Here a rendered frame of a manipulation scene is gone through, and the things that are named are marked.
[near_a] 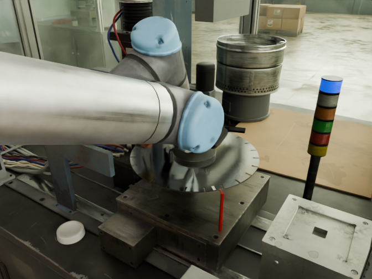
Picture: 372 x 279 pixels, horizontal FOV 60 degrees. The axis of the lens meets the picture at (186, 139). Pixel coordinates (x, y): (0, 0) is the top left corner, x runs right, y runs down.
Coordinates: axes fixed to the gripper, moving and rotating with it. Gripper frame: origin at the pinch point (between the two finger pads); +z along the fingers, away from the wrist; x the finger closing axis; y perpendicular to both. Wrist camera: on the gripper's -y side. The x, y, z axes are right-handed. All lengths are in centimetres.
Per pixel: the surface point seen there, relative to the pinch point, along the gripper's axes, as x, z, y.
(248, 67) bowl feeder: -57, 33, 18
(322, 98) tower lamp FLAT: -23.5, -6.8, -20.4
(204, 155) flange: -1.4, 3.2, -2.2
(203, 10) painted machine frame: -40.8, -3.3, 24.7
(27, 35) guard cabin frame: -21, 28, 121
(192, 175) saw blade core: 5.8, -0.1, -4.1
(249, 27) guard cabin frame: -95, 49, 40
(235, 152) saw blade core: -7.9, 7.0, -7.1
